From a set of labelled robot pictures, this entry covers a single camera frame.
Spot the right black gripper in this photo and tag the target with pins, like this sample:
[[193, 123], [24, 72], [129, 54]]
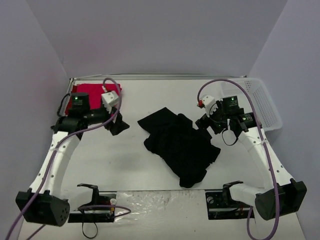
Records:
[[208, 120]]

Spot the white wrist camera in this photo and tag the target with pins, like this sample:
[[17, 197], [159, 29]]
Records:
[[109, 99], [206, 102]]

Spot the black t shirt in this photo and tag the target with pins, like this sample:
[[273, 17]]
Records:
[[187, 151]]

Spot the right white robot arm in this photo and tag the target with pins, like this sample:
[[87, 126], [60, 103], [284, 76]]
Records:
[[279, 186]]

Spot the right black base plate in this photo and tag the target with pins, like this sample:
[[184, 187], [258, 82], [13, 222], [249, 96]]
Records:
[[217, 209]]

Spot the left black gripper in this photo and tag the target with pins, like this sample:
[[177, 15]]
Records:
[[111, 121]]

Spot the folded red t shirt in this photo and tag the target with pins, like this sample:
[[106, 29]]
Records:
[[94, 91]]

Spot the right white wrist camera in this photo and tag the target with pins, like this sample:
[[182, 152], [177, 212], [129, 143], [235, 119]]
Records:
[[206, 102]]

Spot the white plastic basket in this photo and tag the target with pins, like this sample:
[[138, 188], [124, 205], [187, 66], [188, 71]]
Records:
[[264, 106]]

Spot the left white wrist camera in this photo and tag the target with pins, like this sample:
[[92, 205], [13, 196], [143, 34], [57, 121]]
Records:
[[109, 99]]

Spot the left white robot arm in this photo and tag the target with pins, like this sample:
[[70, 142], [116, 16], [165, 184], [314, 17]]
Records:
[[43, 202]]

